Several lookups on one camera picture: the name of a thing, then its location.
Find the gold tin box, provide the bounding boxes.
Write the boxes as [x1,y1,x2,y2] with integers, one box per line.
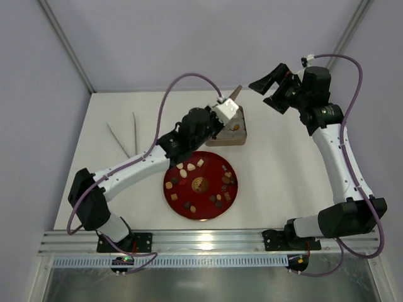
[205,106,247,147]

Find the white swirl oval chocolate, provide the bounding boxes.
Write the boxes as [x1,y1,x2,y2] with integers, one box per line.
[179,169,187,178]

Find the gold tin lid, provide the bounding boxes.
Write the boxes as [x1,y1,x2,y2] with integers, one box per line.
[217,84,243,139]

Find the white shell chocolate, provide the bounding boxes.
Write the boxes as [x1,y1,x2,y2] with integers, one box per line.
[187,164,196,171]

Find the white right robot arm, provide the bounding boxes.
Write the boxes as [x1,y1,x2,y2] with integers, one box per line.
[248,63,387,238]

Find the slotted white cable duct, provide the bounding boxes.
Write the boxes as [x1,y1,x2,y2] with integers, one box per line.
[52,254,288,269]

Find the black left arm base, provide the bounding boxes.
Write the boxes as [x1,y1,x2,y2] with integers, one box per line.
[96,231,153,253]

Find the aluminium front rail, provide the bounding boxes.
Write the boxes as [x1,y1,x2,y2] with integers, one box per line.
[37,228,383,256]

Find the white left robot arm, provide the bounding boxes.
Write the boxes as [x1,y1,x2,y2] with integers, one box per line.
[67,97,239,250]

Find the red round plate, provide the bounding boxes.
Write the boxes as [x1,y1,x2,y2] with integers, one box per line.
[163,151,239,221]

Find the metal tongs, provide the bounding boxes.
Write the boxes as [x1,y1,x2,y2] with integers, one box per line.
[106,112,138,158]

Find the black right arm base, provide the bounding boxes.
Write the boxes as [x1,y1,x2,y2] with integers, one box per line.
[262,229,322,252]

